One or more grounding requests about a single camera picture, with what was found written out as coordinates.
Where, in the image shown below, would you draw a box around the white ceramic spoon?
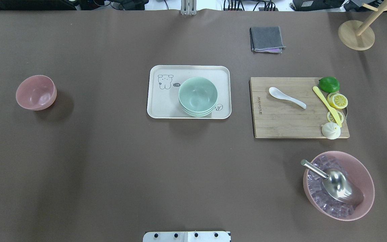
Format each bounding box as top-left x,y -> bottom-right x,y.
268,87 -> 307,109

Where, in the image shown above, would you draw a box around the small pink bowl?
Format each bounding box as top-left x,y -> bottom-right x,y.
15,75 -> 57,111

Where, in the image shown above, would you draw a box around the large pink ice bowl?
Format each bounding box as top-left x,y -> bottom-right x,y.
302,151 -> 375,221

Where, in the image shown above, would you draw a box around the green stacked bowls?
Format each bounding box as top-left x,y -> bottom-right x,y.
178,77 -> 218,117

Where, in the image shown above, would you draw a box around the white cartoon tray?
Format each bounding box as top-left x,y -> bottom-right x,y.
146,65 -> 232,119

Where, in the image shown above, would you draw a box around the bamboo cutting board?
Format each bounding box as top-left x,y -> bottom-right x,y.
249,77 -> 350,139

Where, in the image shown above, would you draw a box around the folded grey cloth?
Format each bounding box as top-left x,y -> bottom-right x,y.
249,26 -> 286,53

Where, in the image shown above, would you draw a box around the lemon slice lower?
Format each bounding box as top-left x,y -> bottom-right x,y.
327,111 -> 345,123

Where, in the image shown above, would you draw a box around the lemon slice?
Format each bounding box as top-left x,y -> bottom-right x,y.
327,92 -> 348,109
327,111 -> 345,123

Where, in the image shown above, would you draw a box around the white steamed bun toy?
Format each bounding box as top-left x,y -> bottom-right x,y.
321,122 -> 341,140

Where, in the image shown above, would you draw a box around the green lime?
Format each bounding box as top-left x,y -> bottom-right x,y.
318,76 -> 340,93

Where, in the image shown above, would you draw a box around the yellow plastic knife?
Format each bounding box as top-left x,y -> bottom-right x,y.
312,86 -> 342,128

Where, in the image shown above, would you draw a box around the lemon slice upper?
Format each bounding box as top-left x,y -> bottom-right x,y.
327,92 -> 348,109

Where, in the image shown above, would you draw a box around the metal ice scoop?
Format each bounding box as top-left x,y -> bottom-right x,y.
300,159 -> 364,206

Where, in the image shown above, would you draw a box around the wooden mug tree stand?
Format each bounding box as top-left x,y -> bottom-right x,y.
338,0 -> 387,51

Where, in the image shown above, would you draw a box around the aluminium frame post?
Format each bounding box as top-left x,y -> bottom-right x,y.
181,0 -> 197,15

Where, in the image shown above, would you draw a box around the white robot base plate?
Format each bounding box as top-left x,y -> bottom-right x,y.
142,231 -> 231,242

